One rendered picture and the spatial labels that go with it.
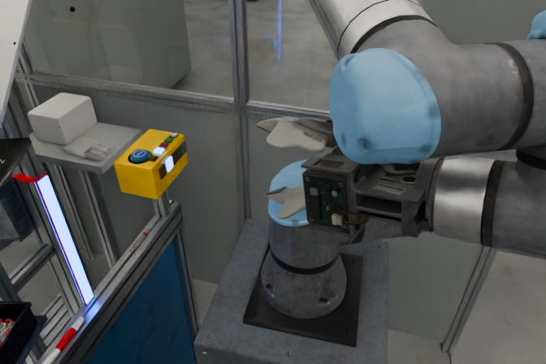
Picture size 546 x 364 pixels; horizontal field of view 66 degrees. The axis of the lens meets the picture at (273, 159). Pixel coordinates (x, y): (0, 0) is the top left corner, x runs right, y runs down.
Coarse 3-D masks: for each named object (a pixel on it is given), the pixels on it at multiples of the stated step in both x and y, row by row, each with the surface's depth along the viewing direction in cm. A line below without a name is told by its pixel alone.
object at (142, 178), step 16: (144, 144) 101; (176, 144) 102; (128, 160) 95; (144, 160) 95; (160, 160) 96; (128, 176) 96; (144, 176) 94; (128, 192) 99; (144, 192) 97; (160, 192) 98
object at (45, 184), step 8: (40, 184) 70; (48, 184) 72; (48, 192) 72; (48, 200) 72; (56, 200) 74; (48, 208) 73; (56, 208) 74; (56, 216) 75; (56, 224) 75; (64, 224) 77; (64, 232) 77; (64, 240) 78; (64, 248) 78; (72, 248) 80; (72, 256) 81; (72, 264) 81; (80, 264) 83; (80, 272) 84; (80, 280) 84; (80, 288) 85; (88, 288) 87; (88, 296) 87
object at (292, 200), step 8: (272, 192) 52; (280, 192) 52; (288, 192) 51; (296, 192) 50; (280, 200) 52; (288, 200) 51; (296, 200) 50; (304, 200) 49; (288, 208) 48; (296, 208) 47; (304, 208) 47; (280, 216) 47; (288, 216) 46
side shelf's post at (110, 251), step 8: (80, 176) 151; (88, 176) 150; (96, 176) 154; (88, 184) 152; (96, 184) 155; (88, 192) 155; (96, 192) 155; (88, 200) 157; (96, 200) 156; (104, 200) 161; (96, 208) 158; (104, 208) 161; (96, 216) 161; (104, 216) 162; (96, 224) 164; (104, 224) 163; (104, 232) 166; (112, 232) 169; (104, 240) 169; (112, 240) 171; (104, 248) 172; (112, 248) 171; (112, 256) 173; (120, 256) 178; (112, 264) 177
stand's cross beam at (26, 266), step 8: (40, 248) 139; (48, 248) 139; (32, 256) 136; (40, 256) 136; (48, 256) 140; (24, 264) 134; (32, 264) 134; (40, 264) 137; (16, 272) 131; (24, 272) 131; (32, 272) 134; (16, 280) 128; (24, 280) 131; (16, 288) 129
